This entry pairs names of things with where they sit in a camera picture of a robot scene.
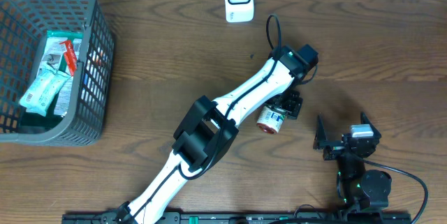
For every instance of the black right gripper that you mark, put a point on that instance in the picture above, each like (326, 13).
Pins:
(321, 142)

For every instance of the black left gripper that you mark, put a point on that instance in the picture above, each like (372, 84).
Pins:
(295, 107)

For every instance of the green lid jar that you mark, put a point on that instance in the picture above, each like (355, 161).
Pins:
(270, 121)

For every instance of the red snack bar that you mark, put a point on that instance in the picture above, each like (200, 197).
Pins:
(70, 56)

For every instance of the mint green wipes pack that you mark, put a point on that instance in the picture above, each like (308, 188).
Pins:
(44, 88)

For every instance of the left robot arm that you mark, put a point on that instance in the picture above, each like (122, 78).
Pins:
(210, 127)

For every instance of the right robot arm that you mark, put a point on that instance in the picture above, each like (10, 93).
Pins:
(361, 189)

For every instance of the green white 3M package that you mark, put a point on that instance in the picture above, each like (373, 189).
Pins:
(53, 55)

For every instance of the grey plastic mesh basket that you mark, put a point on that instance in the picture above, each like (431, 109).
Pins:
(24, 26)

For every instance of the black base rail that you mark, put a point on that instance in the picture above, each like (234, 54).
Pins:
(172, 217)

